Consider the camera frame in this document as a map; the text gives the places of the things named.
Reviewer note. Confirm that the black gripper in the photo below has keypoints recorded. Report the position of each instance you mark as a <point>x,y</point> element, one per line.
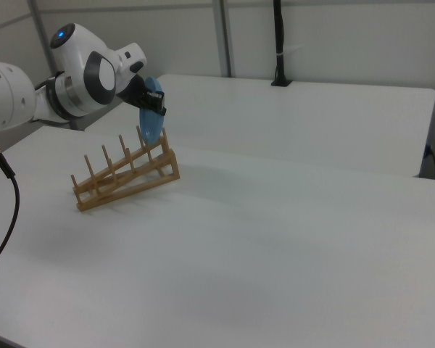
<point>134,92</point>

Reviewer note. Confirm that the black camera pole with base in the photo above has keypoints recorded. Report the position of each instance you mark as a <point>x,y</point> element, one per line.
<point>278,36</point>

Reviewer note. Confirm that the blue round plate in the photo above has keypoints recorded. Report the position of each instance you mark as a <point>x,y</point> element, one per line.
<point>150,125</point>

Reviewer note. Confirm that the wooden plate rack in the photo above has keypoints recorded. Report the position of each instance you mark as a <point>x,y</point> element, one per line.
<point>130,191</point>

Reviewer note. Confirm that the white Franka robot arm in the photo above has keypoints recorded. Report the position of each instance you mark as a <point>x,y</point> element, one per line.
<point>72,54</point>

